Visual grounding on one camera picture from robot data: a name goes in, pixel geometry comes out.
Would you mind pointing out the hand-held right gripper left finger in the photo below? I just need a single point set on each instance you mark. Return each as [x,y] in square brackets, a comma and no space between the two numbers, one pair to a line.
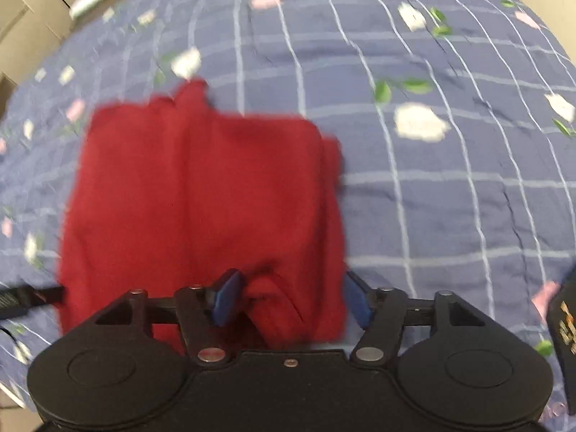
[227,299]

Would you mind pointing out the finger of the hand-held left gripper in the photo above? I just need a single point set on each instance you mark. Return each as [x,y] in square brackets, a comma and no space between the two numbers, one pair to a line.
[31,299]

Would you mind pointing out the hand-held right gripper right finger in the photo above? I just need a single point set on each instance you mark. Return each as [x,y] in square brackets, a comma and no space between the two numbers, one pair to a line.
[357,299]

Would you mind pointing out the red sweater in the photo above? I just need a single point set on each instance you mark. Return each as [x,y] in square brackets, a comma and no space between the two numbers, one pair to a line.
[198,207]

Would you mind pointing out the blue checked floral blanket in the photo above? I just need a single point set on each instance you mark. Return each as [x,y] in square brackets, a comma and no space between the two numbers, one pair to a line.
[427,198]

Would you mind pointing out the black printed box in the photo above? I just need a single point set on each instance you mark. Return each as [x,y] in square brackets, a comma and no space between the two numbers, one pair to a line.
[564,324]

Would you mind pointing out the beige wardrobe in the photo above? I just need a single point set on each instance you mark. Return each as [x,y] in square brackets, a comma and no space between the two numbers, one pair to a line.
[31,13]

